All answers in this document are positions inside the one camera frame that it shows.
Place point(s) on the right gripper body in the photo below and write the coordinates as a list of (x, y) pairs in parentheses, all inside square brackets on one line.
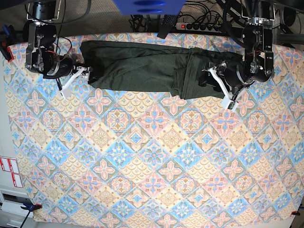
[(41, 57)]

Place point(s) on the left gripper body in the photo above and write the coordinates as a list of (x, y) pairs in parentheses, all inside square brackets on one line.
[(258, 63)]

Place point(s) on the dark green long-sleeve shirt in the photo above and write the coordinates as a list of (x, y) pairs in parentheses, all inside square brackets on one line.
[(139, 67)]

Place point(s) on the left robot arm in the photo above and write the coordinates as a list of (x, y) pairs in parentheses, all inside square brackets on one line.
[(253, 12)]

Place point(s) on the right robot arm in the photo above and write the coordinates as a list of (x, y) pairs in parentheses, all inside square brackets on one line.
[(46, 12)]

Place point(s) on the blue orange clamp upper left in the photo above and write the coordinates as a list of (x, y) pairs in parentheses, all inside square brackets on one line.
[(5, 42)]

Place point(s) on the blue orange clamp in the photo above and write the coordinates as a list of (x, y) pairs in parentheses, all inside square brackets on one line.
[(30, 207), (5, 42)]

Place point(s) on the white power strip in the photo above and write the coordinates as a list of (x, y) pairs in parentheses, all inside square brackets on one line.
[(196, 27)]

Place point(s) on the black remote control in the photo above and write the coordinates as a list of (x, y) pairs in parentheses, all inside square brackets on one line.
[(168, 23)]

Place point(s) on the blue box overhead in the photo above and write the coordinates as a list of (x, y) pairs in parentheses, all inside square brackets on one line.
[(146, 7)]

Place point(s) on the colourful patterned tablecloth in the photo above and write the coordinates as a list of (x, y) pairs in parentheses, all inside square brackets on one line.
[(132, 159)]

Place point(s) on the red white labels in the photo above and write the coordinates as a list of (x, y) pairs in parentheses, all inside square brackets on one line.
[(9, 165)]

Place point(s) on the blue orange clamp lower left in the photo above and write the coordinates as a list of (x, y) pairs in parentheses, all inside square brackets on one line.
[(30, 207)]

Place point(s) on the orange clamp lower right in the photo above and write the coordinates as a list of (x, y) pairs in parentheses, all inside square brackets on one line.
[(295, 213)]

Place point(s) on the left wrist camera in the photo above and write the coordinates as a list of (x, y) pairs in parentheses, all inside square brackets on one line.
[(233, 106)]

